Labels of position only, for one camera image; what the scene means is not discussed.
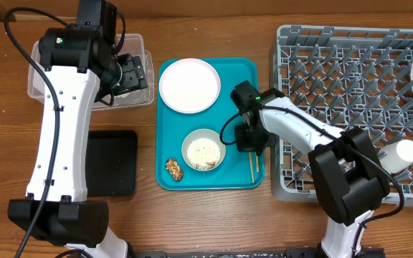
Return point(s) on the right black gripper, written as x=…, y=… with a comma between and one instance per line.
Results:
x=249, y=142

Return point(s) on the clear plastic bin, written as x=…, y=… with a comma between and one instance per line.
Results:
x=133, y=45

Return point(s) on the teal serving tray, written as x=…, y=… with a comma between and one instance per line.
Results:
x=172, y=128

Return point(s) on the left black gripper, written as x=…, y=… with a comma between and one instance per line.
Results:
x=135, y=77

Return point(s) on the grey dishwasher rack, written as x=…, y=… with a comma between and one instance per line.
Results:
x=350, y=77

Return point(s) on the grey bowl of rice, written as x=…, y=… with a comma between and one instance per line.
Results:
x=202, y=150

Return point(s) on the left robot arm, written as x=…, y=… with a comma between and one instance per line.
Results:
x=81, y=64

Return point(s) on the white paper cup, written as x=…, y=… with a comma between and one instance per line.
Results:
x=397, y=156

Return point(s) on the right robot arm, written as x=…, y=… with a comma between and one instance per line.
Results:
x=348, y=178

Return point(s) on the brown food scrap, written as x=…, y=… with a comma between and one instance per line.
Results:
x=175, y=171

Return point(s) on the large white plate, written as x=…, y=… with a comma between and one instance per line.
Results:
x=189, y=85

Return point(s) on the black plastic tray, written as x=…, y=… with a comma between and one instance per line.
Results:
x=110, y=163

